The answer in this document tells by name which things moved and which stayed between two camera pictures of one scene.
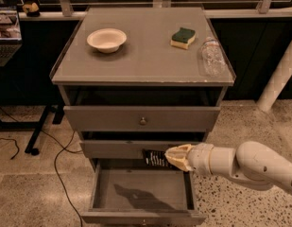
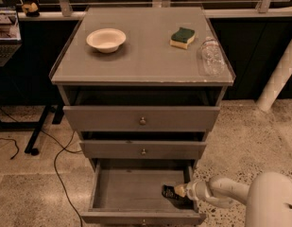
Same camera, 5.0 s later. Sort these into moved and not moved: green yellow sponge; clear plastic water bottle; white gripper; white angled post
Moved: white gripper
Not moved: green yellow sponge; white angled post; clear plastic water bottle
